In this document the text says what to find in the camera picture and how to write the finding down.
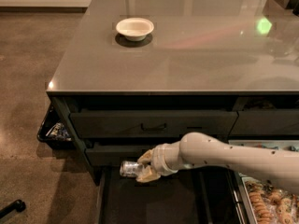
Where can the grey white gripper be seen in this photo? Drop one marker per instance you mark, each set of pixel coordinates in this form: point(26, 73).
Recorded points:
point(159, 160)

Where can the silver blue redbull can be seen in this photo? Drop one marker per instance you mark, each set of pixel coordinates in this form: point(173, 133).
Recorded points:
point(131, 169)

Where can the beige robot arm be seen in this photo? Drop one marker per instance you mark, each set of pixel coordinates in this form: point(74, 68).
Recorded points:
point(195, 150)

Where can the dark top left drawer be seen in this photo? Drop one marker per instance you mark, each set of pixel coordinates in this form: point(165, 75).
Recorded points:
point(151, 123)

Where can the open dark bottom drawer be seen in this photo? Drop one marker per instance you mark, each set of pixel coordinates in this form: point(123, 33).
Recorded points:
point(200, 196)

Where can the dark middle right drawer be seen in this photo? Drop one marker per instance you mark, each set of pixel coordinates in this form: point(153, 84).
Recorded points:
point(264, 166)

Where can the snack packets in drawer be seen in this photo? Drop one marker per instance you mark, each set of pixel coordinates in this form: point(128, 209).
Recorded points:
point(269, 204)

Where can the dark top right drawer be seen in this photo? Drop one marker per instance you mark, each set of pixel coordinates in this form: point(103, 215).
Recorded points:
point(267, 122)

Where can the crumpled wrappers in bin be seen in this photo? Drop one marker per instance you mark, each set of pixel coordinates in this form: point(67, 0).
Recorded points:
point(58, 132)

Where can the black floor bin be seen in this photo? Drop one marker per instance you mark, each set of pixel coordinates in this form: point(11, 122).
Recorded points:
point(50, 119)

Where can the black cylindrical floor object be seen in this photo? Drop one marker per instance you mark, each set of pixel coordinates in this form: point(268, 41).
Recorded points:
point(17, 205)

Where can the white paper bowl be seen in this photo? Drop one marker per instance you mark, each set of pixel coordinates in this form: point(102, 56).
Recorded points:
point(135, 29)

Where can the dark cabinet frame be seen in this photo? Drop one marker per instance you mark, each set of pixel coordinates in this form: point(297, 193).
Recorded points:
point(76, 101)

